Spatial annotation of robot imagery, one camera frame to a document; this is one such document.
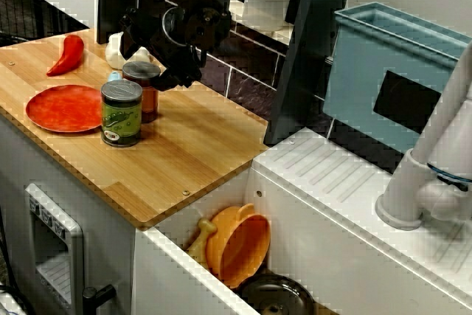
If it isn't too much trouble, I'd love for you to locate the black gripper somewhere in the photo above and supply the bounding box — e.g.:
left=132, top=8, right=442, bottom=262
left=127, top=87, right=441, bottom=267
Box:
left=119, top=5, right=233, bottom=91

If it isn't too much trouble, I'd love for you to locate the brown beans can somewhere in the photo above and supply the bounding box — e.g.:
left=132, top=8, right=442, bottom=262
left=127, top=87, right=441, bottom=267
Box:
left=121, top=60, right=162, bottom=125

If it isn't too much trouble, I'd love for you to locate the green peas can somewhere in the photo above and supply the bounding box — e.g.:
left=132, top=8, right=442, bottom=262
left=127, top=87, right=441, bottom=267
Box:
left=100, top=79, right=144, bottom=148

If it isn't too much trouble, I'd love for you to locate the red chili pepper toy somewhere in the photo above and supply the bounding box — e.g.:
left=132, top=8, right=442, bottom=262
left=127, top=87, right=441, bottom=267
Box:
left=46, top=34, right=86, bottom=77

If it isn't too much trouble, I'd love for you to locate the red round plate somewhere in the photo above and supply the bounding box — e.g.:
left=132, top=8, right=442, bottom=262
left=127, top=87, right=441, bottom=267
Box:
left=25, top=84, right=106, bottom=134

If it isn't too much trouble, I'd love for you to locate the dark shelf unit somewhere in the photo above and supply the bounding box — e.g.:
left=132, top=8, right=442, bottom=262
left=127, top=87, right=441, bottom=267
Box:
left=94, top=0, right=359, bottom=147

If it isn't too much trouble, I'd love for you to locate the yellow bone shaped toy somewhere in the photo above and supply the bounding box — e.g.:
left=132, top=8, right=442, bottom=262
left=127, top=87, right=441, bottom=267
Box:
left=185, top=218, right=218, bottom=269

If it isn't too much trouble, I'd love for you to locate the blue plastic bin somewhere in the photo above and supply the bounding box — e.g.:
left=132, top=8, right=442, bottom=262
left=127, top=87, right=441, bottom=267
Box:
left=322, top=1, right=472, bottom=176

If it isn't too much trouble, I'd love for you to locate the white toy sink unit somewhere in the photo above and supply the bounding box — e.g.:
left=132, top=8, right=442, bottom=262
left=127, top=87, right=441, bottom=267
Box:
left=134, top=126, right=472, bottom=315

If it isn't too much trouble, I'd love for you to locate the orange plastic bowl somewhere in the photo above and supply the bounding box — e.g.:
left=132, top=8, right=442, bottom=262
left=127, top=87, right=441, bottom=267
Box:
left=205, top=202, right=271, bottom=290

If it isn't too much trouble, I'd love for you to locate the gray dishwasher panel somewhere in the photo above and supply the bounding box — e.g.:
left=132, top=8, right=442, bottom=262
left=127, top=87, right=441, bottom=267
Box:
left=24, top=182, right=86, bottom=315

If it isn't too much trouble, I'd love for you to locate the black pot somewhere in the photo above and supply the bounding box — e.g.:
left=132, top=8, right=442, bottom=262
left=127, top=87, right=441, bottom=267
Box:
left=240, top=273, right=315, bottom=315

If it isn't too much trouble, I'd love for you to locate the gray toy faucet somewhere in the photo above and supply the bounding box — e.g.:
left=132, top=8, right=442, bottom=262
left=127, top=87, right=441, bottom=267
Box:
left=375, top=39, right=472, bottom=231

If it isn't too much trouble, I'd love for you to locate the black wire cage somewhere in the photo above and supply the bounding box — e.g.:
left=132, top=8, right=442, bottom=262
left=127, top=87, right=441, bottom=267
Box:
left=0, top=0, right=90, bottom=42

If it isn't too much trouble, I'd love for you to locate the black cabinet handle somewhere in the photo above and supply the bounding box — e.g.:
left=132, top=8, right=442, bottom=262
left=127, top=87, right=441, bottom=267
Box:
left=82, top=284, right=117, bottom=311

